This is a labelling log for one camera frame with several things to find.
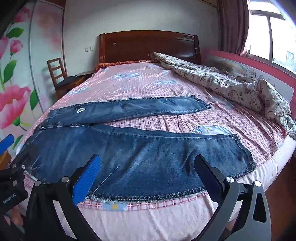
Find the beige swirl print quilt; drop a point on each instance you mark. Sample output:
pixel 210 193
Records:
pixel 231 85

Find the blue denim pants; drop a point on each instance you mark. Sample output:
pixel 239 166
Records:
pixel 138 150

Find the dark red curtain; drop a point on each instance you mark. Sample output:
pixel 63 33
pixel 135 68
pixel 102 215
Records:
pixel 233 23

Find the window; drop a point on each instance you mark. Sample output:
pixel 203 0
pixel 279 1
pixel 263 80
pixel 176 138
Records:
pixel 277 39

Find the pink plaid bed sheet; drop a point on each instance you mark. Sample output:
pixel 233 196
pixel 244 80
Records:
pixel 231 120

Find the flower print wardrobe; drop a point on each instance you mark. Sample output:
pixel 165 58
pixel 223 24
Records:
pixel 13 99

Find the wooden chair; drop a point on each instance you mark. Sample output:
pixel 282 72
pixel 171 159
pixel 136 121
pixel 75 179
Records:
pixel 56 69

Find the pink cartoon bed board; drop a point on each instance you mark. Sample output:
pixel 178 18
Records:
pixel 231 60

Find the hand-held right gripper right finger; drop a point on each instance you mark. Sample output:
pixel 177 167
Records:
pixel 209 178

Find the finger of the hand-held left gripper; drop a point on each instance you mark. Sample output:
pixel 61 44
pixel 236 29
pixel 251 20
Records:
pixel 22 161
pixel 6 141

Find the white wall socket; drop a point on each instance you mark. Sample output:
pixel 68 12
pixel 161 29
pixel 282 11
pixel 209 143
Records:
pixel 88 49

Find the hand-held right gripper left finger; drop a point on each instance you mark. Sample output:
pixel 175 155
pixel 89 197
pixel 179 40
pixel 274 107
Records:
pixel 89 178

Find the dark wooden headboard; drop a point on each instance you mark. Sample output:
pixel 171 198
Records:
pixel 150 44

